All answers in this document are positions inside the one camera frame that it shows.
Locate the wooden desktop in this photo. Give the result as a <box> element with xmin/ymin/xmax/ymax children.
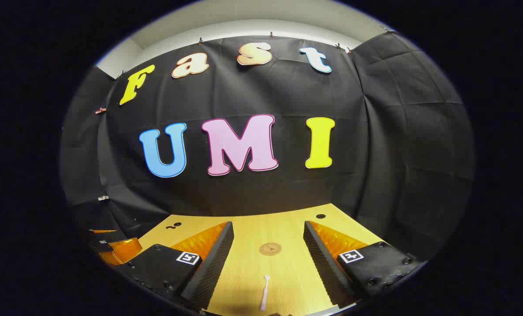
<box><xmin>136</xmin><ymin>203</ymin><xmax>387</xmax><ymax>316</ymax></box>

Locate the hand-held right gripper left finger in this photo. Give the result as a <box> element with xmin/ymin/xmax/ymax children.
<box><xmin>120</xmin><ymin>221</ymin><xmax>235</xmax><ymax>311</ymax></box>

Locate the black backdrop cloth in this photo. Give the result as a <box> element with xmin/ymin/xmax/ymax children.
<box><xmin>60</xmin><ymin>33</ymin><xmax>476</xmax><ymax>264</ymax></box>

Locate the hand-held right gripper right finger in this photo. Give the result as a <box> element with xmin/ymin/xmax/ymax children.
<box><xmin>303</xmin><ymin>220</ymin><xmax>421</xmax><ymax>309</ymax></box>

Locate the pale pink toothbrush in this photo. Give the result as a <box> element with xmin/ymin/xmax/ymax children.
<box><xmin>260</xmin><ymin>275</ymin><xmax>271</xmax><ymax>311</ymax></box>

